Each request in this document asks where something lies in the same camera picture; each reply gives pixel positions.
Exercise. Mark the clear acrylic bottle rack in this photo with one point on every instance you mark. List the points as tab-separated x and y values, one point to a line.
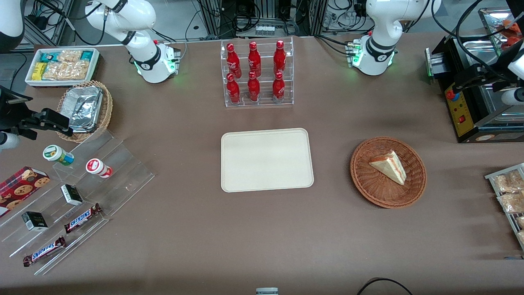
262	98

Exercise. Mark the light wicker basket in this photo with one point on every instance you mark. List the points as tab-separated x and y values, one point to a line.
105	110

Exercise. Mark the brown Snickers bar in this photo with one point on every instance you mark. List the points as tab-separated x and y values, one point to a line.
82	218
44	251

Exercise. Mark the red cookie box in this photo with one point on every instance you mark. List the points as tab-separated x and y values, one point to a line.
20	188

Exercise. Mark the teal snack box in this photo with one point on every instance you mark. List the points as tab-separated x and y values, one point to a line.
48	57

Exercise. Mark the yellow snack box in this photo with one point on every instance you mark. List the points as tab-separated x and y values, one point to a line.
38	71

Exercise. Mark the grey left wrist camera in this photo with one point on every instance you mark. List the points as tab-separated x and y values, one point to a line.
513	97

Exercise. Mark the green lidded cup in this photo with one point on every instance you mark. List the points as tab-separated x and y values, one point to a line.
55	153

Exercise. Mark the small black box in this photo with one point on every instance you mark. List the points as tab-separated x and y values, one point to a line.
34	220
72	194

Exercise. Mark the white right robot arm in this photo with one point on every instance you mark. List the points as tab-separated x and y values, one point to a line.
139	37

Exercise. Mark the black sealing machine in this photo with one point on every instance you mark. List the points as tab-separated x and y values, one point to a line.
470	114

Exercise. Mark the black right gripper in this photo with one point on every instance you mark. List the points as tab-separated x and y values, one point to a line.
11	113

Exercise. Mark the white snack bin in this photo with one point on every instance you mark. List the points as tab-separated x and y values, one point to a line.
94	67

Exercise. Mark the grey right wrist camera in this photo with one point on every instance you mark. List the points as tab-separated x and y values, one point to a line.
7	140

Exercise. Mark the white power strip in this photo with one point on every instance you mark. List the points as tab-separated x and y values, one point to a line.
265	30

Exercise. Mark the beige plastic tray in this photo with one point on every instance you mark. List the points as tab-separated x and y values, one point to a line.
266	159

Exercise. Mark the silver foil container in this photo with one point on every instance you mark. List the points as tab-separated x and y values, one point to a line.
86	108

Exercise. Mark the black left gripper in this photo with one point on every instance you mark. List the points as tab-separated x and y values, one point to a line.
500	62

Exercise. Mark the large clear cracker bag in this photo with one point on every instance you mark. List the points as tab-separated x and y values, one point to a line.
67	70

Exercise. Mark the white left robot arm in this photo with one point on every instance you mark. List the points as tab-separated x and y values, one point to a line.
382	37

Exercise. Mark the teal snack pack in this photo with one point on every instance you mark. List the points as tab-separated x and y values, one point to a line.
86	55

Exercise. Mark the red cola bottle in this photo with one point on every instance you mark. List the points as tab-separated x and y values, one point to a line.
253	88
279	57
233	90
233	61
254	59
278	88

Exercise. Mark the red lidded cup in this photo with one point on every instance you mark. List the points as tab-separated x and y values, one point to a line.
96	167

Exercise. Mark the clear acrylic stepped display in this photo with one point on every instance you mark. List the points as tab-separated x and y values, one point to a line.
118	176

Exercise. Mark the triangle sandwich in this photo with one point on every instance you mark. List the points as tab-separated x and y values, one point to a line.
391	166

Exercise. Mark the brown wicker basket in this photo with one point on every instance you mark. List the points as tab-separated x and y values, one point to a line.
370	180

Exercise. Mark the small grey device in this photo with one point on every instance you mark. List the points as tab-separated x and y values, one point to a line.
267	291

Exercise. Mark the small clear cracker bag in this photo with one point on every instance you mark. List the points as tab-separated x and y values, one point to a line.
69	56

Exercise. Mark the clear bagged pastry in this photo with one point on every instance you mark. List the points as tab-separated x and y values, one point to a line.
521	222
511	202
507	181

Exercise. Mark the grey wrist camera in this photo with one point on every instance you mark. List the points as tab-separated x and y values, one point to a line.
7	140
513	97

